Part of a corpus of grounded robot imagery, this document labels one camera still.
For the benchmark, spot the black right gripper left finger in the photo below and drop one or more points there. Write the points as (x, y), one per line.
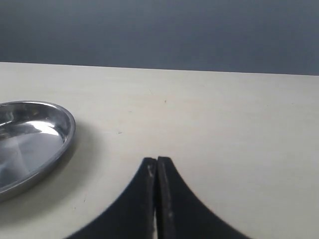
(131, 215)

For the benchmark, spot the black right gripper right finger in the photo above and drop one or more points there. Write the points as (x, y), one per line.
(180, 214)

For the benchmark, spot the round stainless steel tray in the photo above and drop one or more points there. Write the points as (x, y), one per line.
(34, 136)

